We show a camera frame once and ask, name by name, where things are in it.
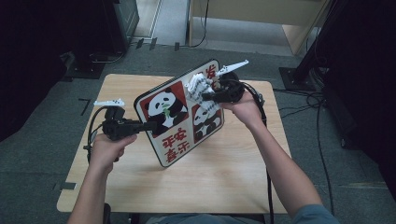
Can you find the black curtain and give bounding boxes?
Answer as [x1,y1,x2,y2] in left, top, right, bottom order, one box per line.
[295,0,396,200]
[0,0,106,143]

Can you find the black stand base plate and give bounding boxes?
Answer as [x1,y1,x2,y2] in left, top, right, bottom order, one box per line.
[278,66,317,91]

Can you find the black floor cables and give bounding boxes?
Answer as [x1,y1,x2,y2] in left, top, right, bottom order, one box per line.
[274,87,335,216]

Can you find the black cabinet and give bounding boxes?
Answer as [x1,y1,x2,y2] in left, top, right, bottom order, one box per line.
[102,0,140,55]

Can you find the right hand-held gripper black cable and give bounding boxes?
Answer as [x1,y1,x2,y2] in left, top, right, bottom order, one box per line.
[222,78,276,224]

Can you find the light wooden cabinet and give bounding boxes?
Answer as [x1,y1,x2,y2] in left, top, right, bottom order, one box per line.
[186,0,332,57]

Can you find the panda print board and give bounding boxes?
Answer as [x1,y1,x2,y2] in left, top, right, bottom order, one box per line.
[134,59,226,168]

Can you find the person's right hand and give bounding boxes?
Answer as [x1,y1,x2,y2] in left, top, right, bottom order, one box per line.
[219,91,265,130]

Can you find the white grey patterned cloth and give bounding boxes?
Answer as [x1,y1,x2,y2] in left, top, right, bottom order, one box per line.
[185,74,222,113]

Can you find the hanging black cable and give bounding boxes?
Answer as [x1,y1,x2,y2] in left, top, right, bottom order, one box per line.
[190,0,210,49]

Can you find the person's left hand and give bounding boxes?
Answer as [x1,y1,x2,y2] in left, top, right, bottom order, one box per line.
[89,133,138,175]

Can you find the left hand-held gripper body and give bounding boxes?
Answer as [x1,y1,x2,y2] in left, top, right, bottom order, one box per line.
[92,98,145,142]

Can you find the dark stand foot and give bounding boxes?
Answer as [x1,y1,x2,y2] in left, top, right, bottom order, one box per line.
[60,50,125,80]

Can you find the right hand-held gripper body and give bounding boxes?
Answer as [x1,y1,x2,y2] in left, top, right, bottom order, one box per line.
[214,59,250,104]

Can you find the left hand-held gripper black cable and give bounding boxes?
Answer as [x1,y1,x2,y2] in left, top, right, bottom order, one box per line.
[83,105,108,164]

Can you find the person's blue-grey clothing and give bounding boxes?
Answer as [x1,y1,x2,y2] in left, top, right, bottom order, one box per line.
[146,203,341,224]

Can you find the hand-held gripper black cable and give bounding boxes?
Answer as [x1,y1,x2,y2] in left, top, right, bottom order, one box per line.
[83,105,108,164]
[222,78,276,224]

